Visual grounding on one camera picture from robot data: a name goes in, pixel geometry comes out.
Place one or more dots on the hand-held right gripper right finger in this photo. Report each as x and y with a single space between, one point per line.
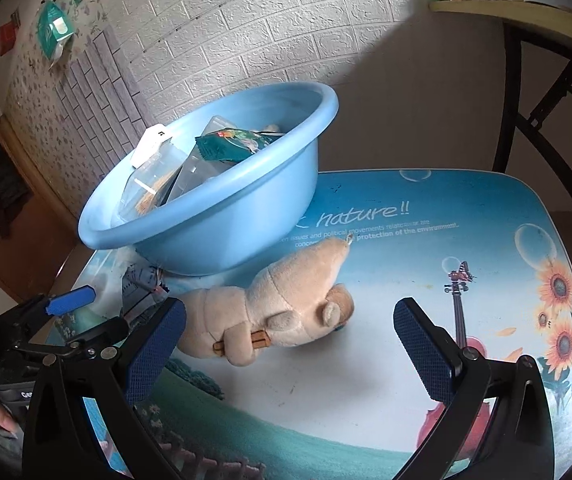
423 350

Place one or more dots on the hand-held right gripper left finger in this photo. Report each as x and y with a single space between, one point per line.
158 350

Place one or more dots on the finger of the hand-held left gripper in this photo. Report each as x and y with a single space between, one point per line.
73 300
100 332

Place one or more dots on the silver snack packet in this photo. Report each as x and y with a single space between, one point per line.
140 287

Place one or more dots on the beige plush toy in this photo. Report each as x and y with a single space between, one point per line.
276 305

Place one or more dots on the clear box of toothpicks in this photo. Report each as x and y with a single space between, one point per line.
148 195

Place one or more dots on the light blue plastic basin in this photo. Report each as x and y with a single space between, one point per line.
246 220

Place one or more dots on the white charger plug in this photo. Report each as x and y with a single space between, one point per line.
151 146

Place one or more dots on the clear plastic box lid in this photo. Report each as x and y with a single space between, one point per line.
200 175

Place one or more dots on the teal snack packet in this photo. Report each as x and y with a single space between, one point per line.
231 142

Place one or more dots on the nature printed desktop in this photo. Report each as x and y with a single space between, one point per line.
391 270

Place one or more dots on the red hanging packet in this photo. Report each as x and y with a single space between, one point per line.
8 37

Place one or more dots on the green hanging packet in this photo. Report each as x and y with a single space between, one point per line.
55 27

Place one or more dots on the folding table with black legs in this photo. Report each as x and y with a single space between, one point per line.
541 20

